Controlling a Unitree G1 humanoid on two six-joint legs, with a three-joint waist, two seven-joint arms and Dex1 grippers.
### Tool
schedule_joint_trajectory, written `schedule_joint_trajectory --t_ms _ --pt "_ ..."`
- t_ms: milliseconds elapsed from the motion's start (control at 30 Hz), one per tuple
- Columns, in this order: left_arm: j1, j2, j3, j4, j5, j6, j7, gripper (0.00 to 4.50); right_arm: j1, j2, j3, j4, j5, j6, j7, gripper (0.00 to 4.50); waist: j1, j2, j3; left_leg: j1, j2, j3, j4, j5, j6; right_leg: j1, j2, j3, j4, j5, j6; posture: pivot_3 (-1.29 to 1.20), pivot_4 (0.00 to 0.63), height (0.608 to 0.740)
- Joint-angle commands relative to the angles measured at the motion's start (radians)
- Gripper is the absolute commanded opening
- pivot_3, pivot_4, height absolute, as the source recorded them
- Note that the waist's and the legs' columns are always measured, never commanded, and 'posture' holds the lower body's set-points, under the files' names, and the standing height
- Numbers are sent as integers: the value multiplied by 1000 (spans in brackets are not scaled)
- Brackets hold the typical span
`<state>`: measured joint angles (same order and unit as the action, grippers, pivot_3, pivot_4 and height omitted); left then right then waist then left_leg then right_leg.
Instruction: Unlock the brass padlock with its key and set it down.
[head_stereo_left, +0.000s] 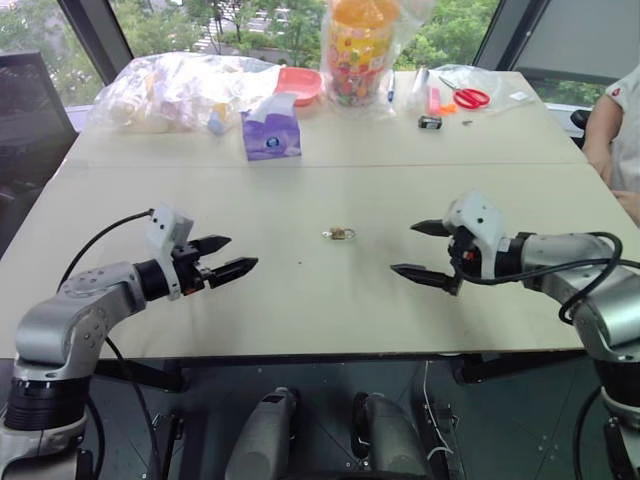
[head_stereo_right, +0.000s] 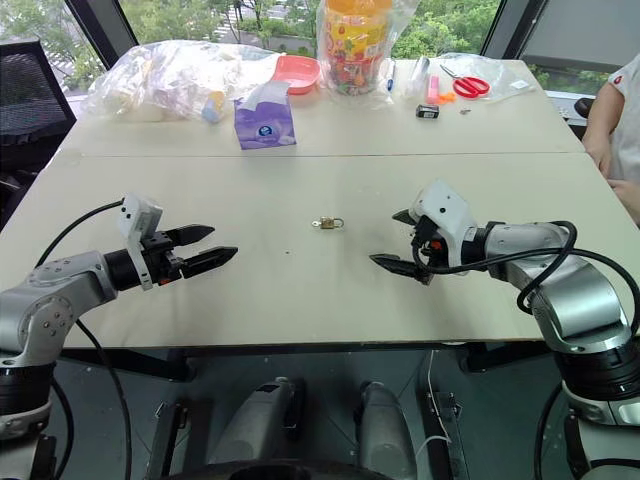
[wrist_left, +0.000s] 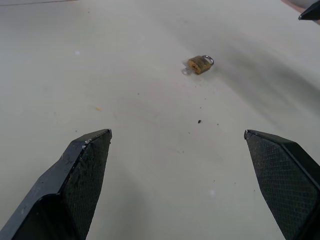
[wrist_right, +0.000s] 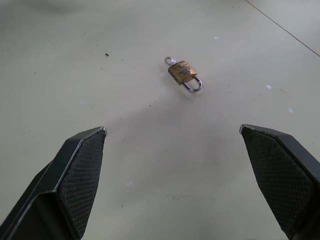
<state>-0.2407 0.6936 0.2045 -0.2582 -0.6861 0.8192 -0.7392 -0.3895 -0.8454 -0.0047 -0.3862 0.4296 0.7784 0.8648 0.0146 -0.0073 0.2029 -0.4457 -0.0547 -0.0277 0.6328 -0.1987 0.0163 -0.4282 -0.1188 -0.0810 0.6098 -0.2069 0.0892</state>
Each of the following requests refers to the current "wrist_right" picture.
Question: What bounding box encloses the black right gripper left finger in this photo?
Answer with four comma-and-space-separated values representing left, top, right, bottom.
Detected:
0, 126, 108, 240

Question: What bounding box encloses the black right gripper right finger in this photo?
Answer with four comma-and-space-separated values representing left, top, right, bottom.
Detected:
239, 123, 320, 240

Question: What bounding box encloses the small brass padlock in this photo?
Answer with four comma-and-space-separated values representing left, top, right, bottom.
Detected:
167, 60, 203, 93

